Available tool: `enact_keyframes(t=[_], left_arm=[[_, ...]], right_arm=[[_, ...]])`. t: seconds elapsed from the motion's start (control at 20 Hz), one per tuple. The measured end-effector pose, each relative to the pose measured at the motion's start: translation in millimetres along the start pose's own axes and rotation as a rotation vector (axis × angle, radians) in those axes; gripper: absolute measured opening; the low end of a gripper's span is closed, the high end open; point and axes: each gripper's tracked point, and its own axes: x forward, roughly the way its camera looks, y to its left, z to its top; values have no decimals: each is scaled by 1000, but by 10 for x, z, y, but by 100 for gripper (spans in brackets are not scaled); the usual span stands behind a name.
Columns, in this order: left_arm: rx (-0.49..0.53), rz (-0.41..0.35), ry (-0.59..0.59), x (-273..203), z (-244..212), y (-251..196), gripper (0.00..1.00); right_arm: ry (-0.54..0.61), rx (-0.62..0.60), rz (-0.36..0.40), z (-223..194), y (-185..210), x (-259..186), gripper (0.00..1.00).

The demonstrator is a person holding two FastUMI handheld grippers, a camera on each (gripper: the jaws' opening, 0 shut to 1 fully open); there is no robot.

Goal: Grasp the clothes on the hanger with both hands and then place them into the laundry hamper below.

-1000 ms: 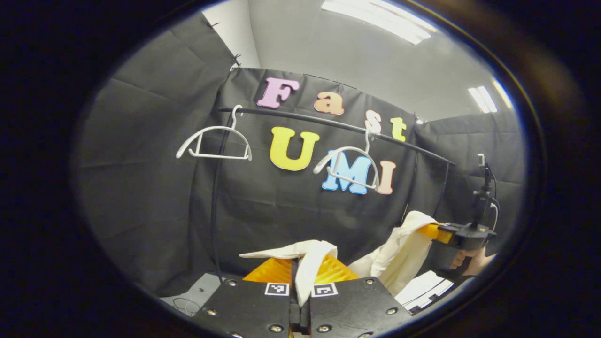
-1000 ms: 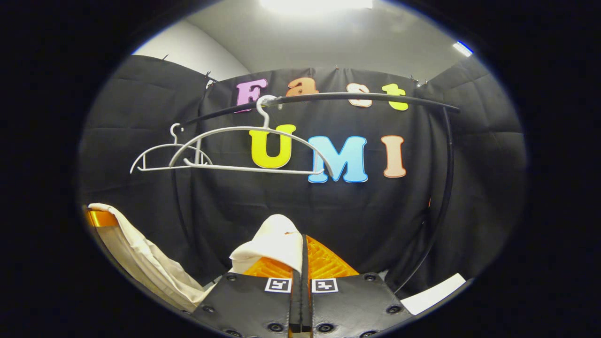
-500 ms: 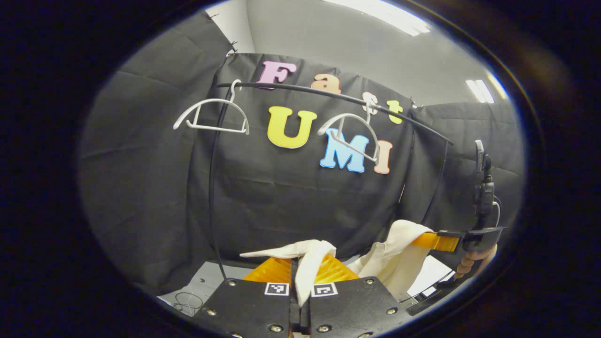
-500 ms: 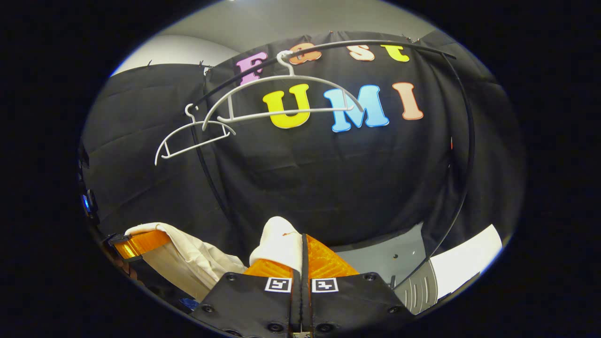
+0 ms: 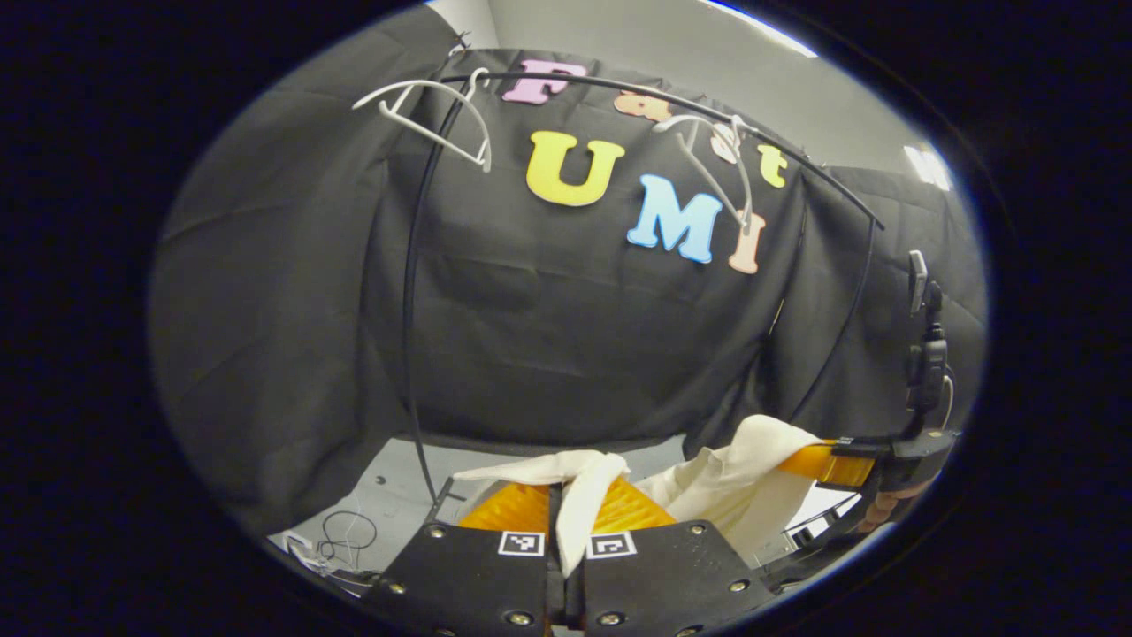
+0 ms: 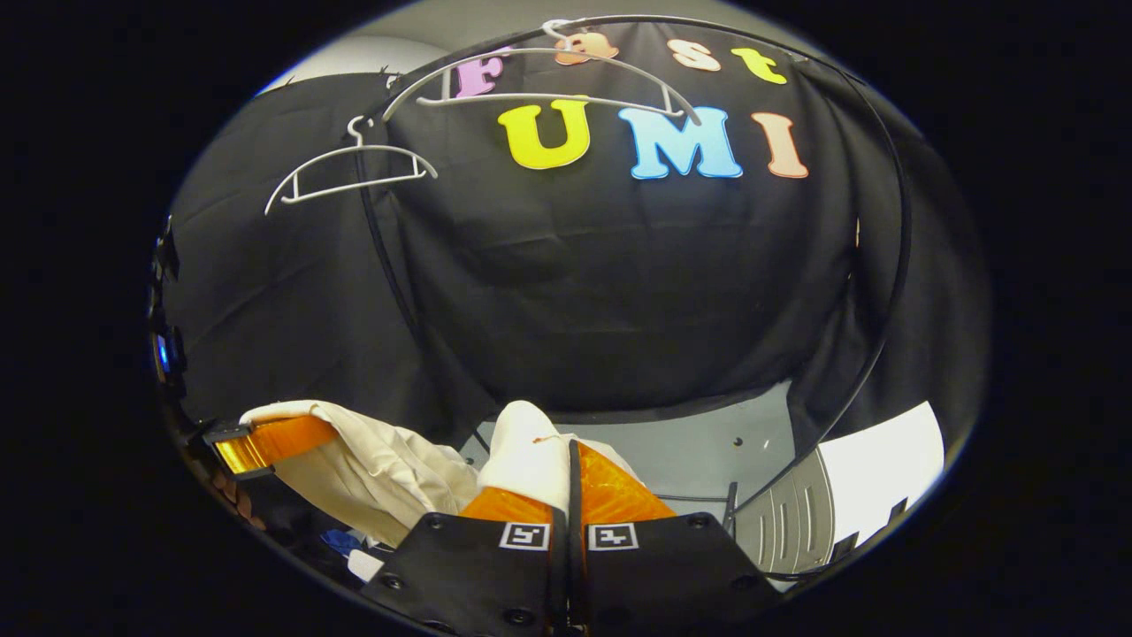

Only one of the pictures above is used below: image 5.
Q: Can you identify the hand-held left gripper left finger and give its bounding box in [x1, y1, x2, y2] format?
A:
[363, 480, 567, 637]

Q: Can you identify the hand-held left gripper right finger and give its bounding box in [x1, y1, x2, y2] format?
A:
[562, 476, 779, 637]

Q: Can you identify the cream button-up shirt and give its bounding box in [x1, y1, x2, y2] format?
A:
[453, 414, 828, 578]

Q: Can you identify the black metal clothes rack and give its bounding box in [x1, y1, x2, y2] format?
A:
[402, 71, 887, 527]

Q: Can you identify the white plastic clothes hanger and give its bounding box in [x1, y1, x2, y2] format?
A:
[352, 67, 493, 174]
[653, 113, 757, 235]

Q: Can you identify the black backdrop cloth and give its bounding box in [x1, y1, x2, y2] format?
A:
[150, 9, 990, 532]

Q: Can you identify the small ceiling light panel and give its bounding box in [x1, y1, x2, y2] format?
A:
[902, 142, 954, 191]

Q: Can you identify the black cable loop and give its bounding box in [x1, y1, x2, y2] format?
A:
[318, 509, 381, 567]

